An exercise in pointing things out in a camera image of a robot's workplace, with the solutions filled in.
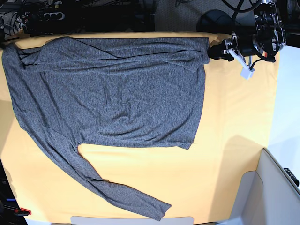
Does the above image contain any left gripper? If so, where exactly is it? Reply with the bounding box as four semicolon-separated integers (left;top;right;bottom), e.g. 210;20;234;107
207;32;260;62

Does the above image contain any grey long sleeve shirt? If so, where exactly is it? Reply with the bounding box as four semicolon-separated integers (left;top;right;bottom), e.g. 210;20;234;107
2;37;209;221

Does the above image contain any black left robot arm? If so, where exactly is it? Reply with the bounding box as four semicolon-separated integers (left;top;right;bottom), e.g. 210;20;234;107
208;0;286;63

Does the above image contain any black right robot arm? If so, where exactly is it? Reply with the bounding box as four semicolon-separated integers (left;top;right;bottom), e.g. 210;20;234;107
0;17;5;48

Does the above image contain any black chair base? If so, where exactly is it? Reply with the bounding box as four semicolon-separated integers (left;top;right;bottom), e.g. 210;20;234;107
196;10;243;34

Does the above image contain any yellow table cloth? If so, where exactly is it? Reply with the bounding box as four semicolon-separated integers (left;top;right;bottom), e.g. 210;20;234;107
0;30;281;224

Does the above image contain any red clamp left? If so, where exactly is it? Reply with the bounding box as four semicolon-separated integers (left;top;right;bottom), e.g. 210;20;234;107
14;208;31;217

